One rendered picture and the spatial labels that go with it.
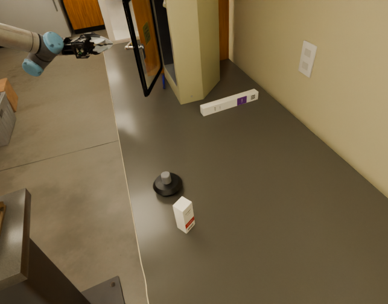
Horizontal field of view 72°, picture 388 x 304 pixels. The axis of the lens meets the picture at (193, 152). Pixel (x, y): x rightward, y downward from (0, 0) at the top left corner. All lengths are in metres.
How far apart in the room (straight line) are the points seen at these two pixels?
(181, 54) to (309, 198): 0.72
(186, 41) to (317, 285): 0.91
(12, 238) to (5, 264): 0.08
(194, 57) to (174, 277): 0.83
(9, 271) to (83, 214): 1.34
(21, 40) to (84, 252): 1.32
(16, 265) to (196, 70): 0.91
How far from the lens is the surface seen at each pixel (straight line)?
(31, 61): 1.31
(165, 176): 0.80
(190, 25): 1.12
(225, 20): 1.59
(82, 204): 2.25
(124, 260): 1.86
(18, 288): 1.04
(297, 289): 0.70
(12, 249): 0.92
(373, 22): 0.89
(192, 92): 1.22
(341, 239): 0.80
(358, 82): 0.94
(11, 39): 1.18
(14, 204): 1.04
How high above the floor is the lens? 1.58
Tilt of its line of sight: 41 degrees down
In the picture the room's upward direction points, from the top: 6 degrees counter-clockwise
